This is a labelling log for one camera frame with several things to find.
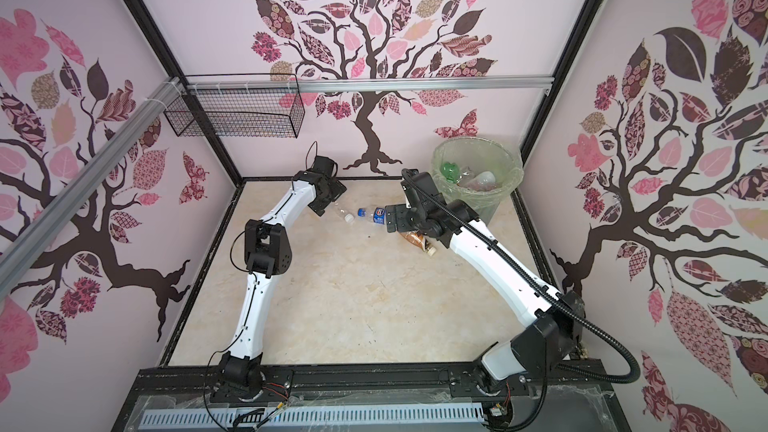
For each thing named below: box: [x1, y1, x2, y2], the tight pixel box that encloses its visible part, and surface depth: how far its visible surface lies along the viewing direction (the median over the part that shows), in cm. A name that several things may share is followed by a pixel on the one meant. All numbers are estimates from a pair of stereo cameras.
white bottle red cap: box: [466, 171, 497, 191], surface depth 100 cm
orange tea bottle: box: [399, 230, 436, 256], surface depth 99 cm
